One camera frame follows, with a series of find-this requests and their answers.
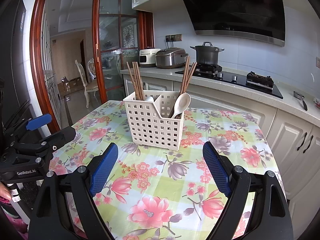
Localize white ceramic spoon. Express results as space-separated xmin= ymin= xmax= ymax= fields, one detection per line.
xmin=171 ymin=93 xmax=191 ymax=118
xmin=145 ymin=96 xmax=154 ymax=102

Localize white lower kitchen cabinets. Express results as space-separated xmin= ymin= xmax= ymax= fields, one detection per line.
xmin=122 ymin=73 xmax=320 ymax=239

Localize person's hand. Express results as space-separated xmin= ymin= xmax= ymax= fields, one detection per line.
xmin=0 ymin=182 xmax=11 ymax=200

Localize cardboard boxes on floor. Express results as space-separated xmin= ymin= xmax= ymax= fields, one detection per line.
xmin=58 ymin=77 xmax=84 ymax=98

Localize white dining chair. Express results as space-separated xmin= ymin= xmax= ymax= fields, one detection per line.
xmin=75 ymin=60 xmax=99 ymax=109

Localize floral tablecloth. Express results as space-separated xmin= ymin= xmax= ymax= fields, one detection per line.
xmin=49 ymin=101 xmax=279 ymax=239

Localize cream perforated utensil basket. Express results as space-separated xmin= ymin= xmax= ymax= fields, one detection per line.
xmin=123 ymin=90 xmax=184 ymax=151

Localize brown chopstick bundle left compartment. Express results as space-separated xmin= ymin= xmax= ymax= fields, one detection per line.
xmin=126 ymin=62 xmax=145 ymax=101

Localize small ladle on counter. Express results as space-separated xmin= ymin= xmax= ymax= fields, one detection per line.
xmin=293 ymin=91 xmax=308 ymax=111

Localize white countertop appliance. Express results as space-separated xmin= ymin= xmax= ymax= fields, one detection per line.
xmin=139 ymin=48 xmax=160 ymax=67

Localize black gas cooktop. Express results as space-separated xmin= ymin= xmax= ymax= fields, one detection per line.
xmin=175 ymin=63 xmax=284 ymax=100

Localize stainless steel rice cooker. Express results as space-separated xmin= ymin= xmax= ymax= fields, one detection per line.
xmin=155 ymin=48 xmax=188 ymax=69

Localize dark stock pot with lid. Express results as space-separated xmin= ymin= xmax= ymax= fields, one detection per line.
xmin=190 ymin=42 xmax=225 ymax=65

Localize black range hood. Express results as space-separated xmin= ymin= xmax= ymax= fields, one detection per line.
xmin=183 ymin=0 xmax=285 ymax=47

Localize red wooden sliding door frame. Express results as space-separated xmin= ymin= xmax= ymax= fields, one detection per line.
xmin=29 ymin=0 xmax=155 ymax=134

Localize wall power outlet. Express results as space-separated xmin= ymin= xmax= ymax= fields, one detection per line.
xmin=165 ymin=34 xmax=182 ymax=42

